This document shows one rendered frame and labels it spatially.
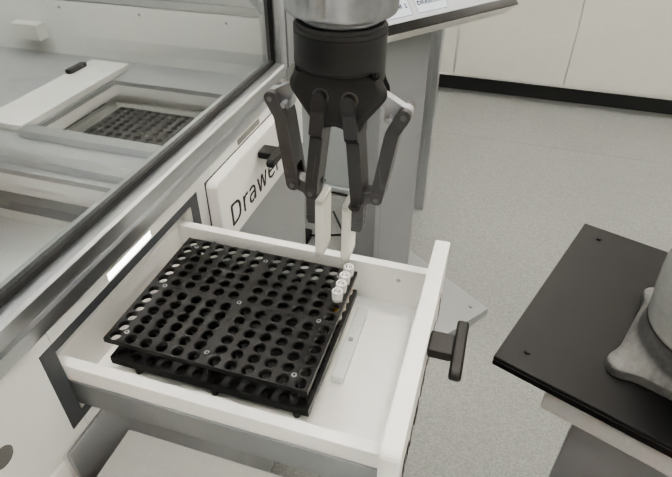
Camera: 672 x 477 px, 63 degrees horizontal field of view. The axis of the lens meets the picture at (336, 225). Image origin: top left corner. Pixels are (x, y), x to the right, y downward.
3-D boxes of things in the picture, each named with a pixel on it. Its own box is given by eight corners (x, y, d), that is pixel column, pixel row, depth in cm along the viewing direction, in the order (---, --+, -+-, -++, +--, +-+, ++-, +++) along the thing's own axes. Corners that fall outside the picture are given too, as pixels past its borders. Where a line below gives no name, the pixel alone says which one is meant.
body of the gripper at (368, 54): (404, 8, 44) (394, 113, 50) (305, -2, 46) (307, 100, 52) (383, 35, 39) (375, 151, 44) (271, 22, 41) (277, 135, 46)
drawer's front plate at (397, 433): (440, 306, 71) (451, 239, 65) (391, 527, 49) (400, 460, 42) (427, 303, 72) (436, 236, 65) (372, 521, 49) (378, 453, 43)
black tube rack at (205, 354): (356, 310, 68) (357, 271, 64) (309, 431, 54) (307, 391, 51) (196, 275, 73) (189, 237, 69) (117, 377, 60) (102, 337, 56)
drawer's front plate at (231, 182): (295, 156, 103) (292, 101, 96) (226, 248, 81) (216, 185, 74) (286, 154, 103) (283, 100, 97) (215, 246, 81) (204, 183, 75)
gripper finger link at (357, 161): (349, 79, 47) (365, 80, 47) (359, 190, 54) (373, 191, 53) (336, 97, 44) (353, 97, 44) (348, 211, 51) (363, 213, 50)
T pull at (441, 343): (468, 328, 57) (470, 319, 56) (459, 385, 51) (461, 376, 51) (433, 321, 58) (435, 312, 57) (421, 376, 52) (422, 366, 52)
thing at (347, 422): (425, 303, 69) (430, 267, 66) (377, 495, 50) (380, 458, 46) (150, 245, 79) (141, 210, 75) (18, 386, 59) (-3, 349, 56)
